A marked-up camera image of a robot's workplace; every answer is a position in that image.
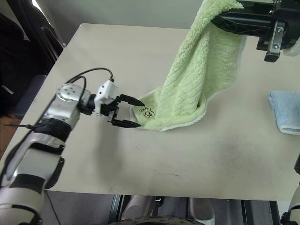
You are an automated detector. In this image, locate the black table frame rail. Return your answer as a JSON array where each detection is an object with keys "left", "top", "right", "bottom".
[
  {"left": 241, "top": 200, "right": 282, "bottom": 225},
  {"left": 108, "top": 194, "right": 125, "bottom": 225}
]

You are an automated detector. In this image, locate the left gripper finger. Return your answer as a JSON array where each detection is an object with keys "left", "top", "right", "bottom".
[
  {"left": 120, "top": 93, "right": 145, "bottom": 106},
  {"left": 112, "top": 119, "right": 143, "bottom": 129}
]

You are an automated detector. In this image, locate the thin black floor cable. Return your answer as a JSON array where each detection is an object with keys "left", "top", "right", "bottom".
[{"left": 45, "top": 191, "right": 59, "bottom": 225}]

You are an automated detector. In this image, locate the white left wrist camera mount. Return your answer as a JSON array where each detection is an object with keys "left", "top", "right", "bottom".
[{"left": 93, "top": 80, "right": 120, "bottom": 117}]

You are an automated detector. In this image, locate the black zip tie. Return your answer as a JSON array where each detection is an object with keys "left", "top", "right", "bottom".
[{"left": 4, "top": 124, "right": 39, "bottom": 130}]

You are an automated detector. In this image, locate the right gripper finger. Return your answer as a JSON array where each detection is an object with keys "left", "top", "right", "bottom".
[
  {"left": 236, "top": 0, "right": 275, "bottom": 10},
  {"left": 210, "top": 10, "right": 274, "bottom": 38}
]

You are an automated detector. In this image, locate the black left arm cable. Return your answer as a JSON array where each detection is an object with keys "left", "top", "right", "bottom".
[{"left": 65, "top": 67, "right": 115, "bottom": 106}]

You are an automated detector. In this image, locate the dark office chair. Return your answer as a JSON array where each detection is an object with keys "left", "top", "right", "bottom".
[{"left": 16, "top": 0, "right": 68, "bottom": 115}]

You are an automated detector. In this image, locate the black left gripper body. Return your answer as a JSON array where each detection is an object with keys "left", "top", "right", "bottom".
[{"left": 100, "top": 93, "right": 123, "bottom": 124}]

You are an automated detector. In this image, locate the dark perforated round disc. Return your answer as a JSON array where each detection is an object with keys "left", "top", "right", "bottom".
[{"left": 118, "top": 215, "right": 196, "bottom": 225}]

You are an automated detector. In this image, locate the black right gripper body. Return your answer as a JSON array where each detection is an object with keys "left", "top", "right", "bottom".
[{"left": 256, "top": 0, "right": 300, "bottom": 63}]

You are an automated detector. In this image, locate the silver rounded leg shell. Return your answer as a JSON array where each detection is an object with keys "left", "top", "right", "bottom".
[
  {"left": 188, "top": 198, "right": 216, "bottom": 223},
  {"left": 121, "top": 195, "right": 157, "bottom": 222}
]

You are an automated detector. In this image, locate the green terry towel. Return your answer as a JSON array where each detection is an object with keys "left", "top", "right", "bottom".
[{"left": 137, "top": 0, "right": 247, "bottom": 132}]

